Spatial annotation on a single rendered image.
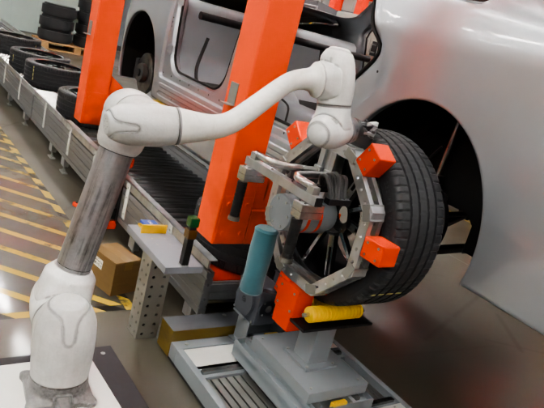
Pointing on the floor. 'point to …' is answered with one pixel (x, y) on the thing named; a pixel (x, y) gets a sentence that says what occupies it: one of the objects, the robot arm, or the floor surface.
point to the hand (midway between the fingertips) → (371, 126)
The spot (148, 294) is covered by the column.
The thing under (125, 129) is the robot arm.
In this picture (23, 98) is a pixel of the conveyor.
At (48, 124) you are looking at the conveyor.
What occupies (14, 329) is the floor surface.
